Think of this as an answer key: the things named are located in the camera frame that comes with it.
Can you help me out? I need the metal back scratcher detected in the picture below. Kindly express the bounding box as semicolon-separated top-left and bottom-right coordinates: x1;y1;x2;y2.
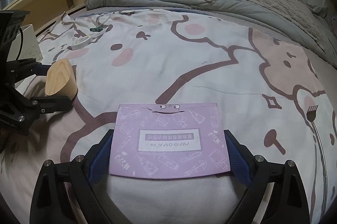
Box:
306;105;328;219

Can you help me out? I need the cartoon bear blanket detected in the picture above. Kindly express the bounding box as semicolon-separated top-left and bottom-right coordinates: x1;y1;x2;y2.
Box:
1;9;336;223

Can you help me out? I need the green clothespin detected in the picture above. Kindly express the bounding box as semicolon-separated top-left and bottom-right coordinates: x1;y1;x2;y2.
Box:
90;26;103;32

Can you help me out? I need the white shoe box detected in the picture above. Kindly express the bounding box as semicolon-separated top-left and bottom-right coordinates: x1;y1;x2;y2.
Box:
7;24;43;61

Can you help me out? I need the white cable tie loop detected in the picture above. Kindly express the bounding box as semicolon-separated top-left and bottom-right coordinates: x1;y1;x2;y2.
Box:
96;12;110;28

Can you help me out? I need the purple paper envelope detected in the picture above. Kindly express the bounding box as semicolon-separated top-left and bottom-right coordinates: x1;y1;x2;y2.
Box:
108;103;231;180

